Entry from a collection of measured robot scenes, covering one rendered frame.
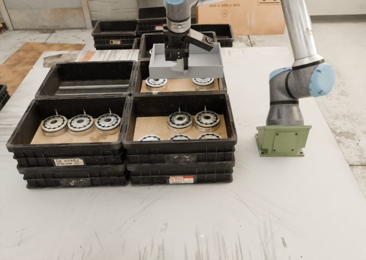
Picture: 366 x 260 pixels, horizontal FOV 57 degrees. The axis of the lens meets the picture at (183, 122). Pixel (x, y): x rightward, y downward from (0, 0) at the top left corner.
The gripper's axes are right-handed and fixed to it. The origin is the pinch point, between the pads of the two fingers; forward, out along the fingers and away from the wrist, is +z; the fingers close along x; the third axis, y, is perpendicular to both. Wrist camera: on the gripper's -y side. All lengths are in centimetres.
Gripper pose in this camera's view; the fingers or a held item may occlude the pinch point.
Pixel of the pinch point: (185, 70)
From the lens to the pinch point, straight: 124.2
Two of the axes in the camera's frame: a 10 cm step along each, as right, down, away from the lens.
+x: 0.5, 8.2, -5.7
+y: -10.0, 0.6, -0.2
